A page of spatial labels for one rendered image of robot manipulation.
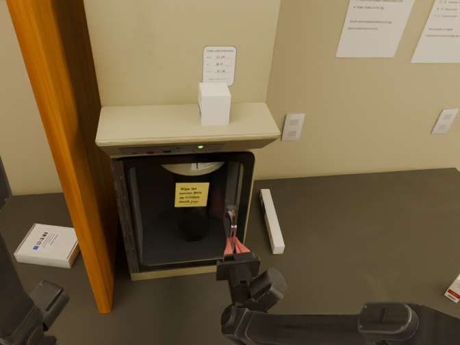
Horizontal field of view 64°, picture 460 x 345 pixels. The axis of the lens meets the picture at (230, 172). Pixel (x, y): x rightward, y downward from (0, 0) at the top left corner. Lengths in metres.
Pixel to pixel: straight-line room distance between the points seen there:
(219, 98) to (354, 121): 0.89
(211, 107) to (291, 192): 0.82
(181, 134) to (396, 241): 0.94
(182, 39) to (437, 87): 1.10
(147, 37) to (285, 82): 0.68
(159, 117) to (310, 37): 0.67
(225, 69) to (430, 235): 1.00
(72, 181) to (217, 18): 0.39
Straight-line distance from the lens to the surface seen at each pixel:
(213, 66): 0.70
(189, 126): 0.66
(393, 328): 0.48
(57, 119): 0.66
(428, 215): 1.54
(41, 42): 0.61
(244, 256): 0.88
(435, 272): 1.36
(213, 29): 0.68
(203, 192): 0.86
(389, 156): 1.66
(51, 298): 0.69
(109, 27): 0.68
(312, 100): 1.33
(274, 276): 0.80
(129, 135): 0.65
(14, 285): 0.51
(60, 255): 1.18
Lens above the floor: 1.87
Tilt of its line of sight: 40 degrees down
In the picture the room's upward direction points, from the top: 5 degrees clockwise
